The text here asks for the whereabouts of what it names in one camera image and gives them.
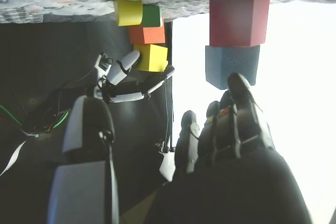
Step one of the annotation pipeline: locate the yellow foam cube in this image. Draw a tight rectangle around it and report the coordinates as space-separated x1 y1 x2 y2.
133 43 169 73

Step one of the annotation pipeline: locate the blue foam cube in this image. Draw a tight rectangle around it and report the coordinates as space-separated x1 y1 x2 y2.
205 45 261 90

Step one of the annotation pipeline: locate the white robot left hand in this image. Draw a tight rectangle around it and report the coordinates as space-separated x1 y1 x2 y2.
46 72 313 224

